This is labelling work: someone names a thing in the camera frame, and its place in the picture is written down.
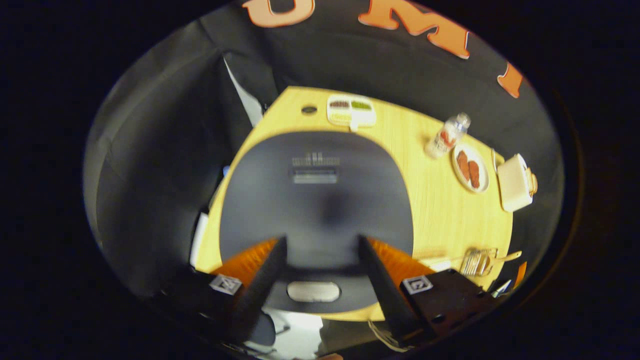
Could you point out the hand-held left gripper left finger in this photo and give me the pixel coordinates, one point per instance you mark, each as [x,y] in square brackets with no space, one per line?
[262,290]

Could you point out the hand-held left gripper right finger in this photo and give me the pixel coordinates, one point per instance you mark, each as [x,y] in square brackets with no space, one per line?
[382,290]

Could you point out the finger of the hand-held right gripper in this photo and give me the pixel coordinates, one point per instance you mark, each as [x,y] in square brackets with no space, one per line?
[520,274]

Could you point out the wooden spoon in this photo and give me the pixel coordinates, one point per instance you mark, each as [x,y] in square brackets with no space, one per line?
[507,257]

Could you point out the dark grey rice cooker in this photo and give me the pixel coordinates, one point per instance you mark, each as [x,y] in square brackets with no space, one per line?
[320,210]

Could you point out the white toaster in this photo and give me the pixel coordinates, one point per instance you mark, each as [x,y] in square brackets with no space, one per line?
[512,182]

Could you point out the toast slice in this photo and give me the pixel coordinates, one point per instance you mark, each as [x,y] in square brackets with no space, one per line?
[532,181]

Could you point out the brown meat piece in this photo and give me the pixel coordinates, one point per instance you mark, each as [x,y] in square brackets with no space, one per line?
[474,175]
[463,165]

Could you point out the white round plate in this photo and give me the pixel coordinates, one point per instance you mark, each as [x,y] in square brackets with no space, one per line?
[482,170]

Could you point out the clear plastic water bottle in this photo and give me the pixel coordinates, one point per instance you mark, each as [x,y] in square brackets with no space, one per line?
[445,137]

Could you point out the white divided grain dish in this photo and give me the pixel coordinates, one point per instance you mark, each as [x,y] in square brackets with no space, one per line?
[352,117]

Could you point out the black backdrop cloth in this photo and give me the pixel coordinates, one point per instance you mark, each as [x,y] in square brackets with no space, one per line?
[350,55]

